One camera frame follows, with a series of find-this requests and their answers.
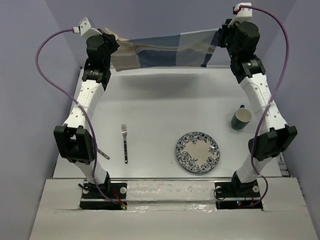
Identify green mug white inside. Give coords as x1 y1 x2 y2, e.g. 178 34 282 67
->
230 105 252 131

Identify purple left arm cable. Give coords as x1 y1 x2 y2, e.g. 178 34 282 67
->
36 28 126 207

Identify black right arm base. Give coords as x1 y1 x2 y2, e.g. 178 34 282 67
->
213 173 263 210

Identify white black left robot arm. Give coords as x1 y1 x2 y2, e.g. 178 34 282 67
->
53 33 119 198

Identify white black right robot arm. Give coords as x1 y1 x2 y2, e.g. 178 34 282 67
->
218 19 298 196

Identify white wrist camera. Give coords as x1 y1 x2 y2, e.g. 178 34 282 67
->
72 17 102 40
228 2 253 28

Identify black-handled fork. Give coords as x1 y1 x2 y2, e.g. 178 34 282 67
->
121 124 128 164

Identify blue patchwork cloth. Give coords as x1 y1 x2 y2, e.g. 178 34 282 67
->
104 28 220 72

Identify blue floral plate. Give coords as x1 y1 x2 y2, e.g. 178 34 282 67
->
175 131 221 174

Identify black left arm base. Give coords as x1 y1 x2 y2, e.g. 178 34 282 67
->
78 175 128 211

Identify black-handled steak knife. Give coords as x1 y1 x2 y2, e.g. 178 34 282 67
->
97 148 110 160

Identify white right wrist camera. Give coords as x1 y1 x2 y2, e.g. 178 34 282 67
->
228 2 253 28

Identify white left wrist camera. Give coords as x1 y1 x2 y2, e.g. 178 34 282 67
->
72 17 102 40

